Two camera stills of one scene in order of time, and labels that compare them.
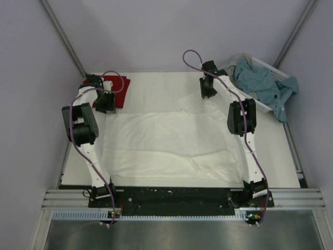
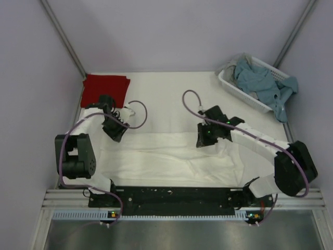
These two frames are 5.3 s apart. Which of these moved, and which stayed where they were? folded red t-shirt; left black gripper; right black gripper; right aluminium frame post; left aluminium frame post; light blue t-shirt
Moved: right black gripper; left black gripper
Stayed: folded red t-shirt; right aluminium frame post; light blue t-shirt; left aluminium frame post
